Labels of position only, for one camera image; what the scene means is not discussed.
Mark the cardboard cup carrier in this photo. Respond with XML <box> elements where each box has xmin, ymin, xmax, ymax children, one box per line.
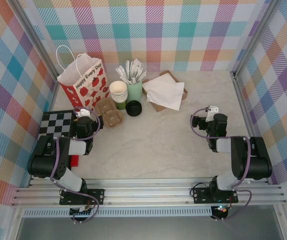
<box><xmin>94</xmin><ymin>98</ymin><xmax>125</xmax><ymax>130</ymax></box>

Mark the printed paper gift bag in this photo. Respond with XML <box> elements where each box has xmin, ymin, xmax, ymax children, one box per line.
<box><xmin>55</xmin><ymin>44</ymin><xmax>110</xmax><ymax>111</ymax></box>

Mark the stack of paper cups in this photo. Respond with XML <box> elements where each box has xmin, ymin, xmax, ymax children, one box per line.
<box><xmin>109</xmin><ymin>80</ymin><xmax>129</xmax><ymax>111</ymax></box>

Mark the stack of black lids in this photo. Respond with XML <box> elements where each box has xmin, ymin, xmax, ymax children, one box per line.
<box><xmin>125</xmin><ymin>99</ymin><xmax>143</xmax><ymax>117</ymax></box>

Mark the black grey chessboard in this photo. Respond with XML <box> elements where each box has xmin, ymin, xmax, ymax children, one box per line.
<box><xmin>37</xmin><ymin>109</ymin><xmax>76</xmax><ymax>138</ymax></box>

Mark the red block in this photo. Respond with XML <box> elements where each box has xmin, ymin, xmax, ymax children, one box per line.
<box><xmin>70</xmin><ymin>154</ymin><xmax>81</xmax><ymax>168</ymax></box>

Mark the mint green holder cup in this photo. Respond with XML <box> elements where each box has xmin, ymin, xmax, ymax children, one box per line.
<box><xmin>126</xmin><ymin>79</ymin><xmax>144</xmax><ymax>104</ymax></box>

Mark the brown cardboard napkin tray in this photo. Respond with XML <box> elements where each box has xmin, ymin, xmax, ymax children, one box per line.
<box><xmin>141</xmin><ymin>70</ymin><xmax>189</xmax><ymax>114</ymax></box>

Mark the paper wrapped straw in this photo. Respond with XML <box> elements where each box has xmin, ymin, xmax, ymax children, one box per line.
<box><xmin>115</xmin><ymin>65</ymin><xmax>129</xmax><ymax>83</ymax></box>
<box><xmin>130</xmin><ymin>58</ymin><xmax>141</xmax><ymax>80</ymax></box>
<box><xmin>136</xmin><ymin>70</ymin><xmax>148</xmax><ymax>84</ymax></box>
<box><xmin>125</xmin><ymin>60</ymin><xmax>132</xmax><ymax>81</ymax></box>
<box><xmin>135</xmin><ymin>62</ymin><xmax>145</xmax><ymax>81</ymax></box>

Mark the white napkin stack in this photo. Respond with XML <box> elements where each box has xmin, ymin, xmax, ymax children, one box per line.
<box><xmin>148</xmin><ymin>72</ymin><xmax>179</xmax><ymax>85</ymax></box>

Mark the small electronics board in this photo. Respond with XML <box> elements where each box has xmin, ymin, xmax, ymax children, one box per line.
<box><xmin>212</xmin><ymin>204</ymin><xmax>230</xmax><ymax>220</ymax></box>
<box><xmin>69</xmin><ymin>205</ymin><xmax>96</xmax><ymax>217</ymax></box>

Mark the grey metal panel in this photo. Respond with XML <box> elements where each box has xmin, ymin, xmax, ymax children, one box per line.
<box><xmin>15</xmin><ymin>216</ymin><xmax>284</xmax><ymax>240</ymax></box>

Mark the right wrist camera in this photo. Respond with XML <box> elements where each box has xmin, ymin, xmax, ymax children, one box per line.
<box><xmin>206</xmin><ymin>105</ymin><xmax>220</xmax><ymax>123</ymax></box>

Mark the aluminium side rail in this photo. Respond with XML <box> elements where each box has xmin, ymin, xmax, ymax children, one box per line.
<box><xmin>230</xmin><ymin>71</ymin><xmax>269</xmax><ymax>185</ymax></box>
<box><xmin>28</xmin><ymin>77</ymin><xmax>62</xmax><ymax>187</ymax></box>

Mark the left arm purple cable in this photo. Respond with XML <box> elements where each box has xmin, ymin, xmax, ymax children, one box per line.
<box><xmin>49</xmin><ymin>106</ymin><xmax>102</xmax><ymax>224</ymax></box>

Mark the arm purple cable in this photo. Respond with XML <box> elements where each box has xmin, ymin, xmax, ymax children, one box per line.
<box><xmin>189</xmin><ymin>107</ymin><xmax>253</xmax><ymax>222</ymax></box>
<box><xmin>49</xmin><ymin>106</ymin><xmax>102</xmax><ymax>224</ymax></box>

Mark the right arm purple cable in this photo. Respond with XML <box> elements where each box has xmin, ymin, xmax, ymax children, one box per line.
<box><xmin>189</xmin><ymin>107</ymin><xmax>253</xmax><ymax>222</ymax></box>

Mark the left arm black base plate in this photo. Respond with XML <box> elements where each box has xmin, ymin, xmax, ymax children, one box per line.
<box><xmin>59</xmin><ymin>188</ymin><xmax>106</xmax><ymax>206</ymax></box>

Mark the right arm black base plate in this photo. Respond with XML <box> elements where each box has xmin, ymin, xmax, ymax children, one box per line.
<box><xmin>192</xmin><ymin>187</ymin><xmax>239</xmax><ymax>205</ymax></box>

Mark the aluminium mounting rail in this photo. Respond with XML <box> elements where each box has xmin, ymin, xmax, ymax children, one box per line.
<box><xmin>10</xmin><ymin>177</ymin><xmax>287</xmax><ymax>208</ymax></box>

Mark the aluminium frame post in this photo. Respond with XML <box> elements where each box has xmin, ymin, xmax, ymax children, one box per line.
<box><xmin>230</xmin><ymin>0</ymin><xmax>283</xmax><ymax>80</ymax></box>
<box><xmin>9</xmin><ymin>0</ymin><xmax>62</xmax><ymax>83</ymax></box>

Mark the white slotted cable duct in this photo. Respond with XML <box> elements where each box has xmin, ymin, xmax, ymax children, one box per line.
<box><xmin>22</xmin><ymin>208</ymin><xmax>213</xmax><ymax>218</ymax></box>

